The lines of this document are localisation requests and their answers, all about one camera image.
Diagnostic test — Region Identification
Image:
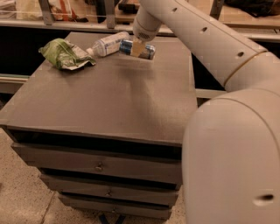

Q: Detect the grey metal window rail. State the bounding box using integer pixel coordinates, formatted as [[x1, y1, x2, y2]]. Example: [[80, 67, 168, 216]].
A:
[[0, 19, 280, 44]]

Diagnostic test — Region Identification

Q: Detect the bottom grey drawer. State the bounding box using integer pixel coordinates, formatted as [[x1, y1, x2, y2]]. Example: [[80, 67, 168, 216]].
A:
[[59, 194, 172, 220]]

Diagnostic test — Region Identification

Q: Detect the grey drawer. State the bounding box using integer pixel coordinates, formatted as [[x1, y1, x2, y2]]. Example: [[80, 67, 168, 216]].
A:
[[40, 174, 179, 207], [11, 143, 182, 185], [59, 194, 172, 220]]

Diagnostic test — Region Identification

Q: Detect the clear plastic water bottle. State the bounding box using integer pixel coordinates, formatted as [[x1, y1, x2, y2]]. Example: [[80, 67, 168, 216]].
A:
[[86, 31, 130, 57]]

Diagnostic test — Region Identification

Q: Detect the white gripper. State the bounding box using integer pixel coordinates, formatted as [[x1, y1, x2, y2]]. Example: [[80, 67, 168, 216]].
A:
[[130, 6, 162, 57]]

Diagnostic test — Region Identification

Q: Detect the middle grey drawer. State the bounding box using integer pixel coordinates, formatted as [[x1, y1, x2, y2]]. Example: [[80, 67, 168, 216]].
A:
[[40, 174, 179, 207]]

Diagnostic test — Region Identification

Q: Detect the green chip bag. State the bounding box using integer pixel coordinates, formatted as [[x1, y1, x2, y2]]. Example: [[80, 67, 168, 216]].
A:
[[38, 38, 96, 71]]

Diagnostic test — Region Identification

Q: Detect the grey drawer cabinet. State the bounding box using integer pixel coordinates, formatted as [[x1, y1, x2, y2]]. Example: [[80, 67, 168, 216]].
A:
[[0, 31, 199, 221]]

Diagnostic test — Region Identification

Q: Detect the redbull can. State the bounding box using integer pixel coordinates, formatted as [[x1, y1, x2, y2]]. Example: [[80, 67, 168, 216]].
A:
[[119, 40, 156, 60]]

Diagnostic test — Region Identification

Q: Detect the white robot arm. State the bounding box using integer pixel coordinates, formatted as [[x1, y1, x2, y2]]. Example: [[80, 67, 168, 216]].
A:
[[133, 0, 280, 224]]

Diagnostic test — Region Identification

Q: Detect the top grey drawer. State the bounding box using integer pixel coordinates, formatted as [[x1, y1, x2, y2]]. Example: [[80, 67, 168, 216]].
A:
[[11, 143, 182, 185]]

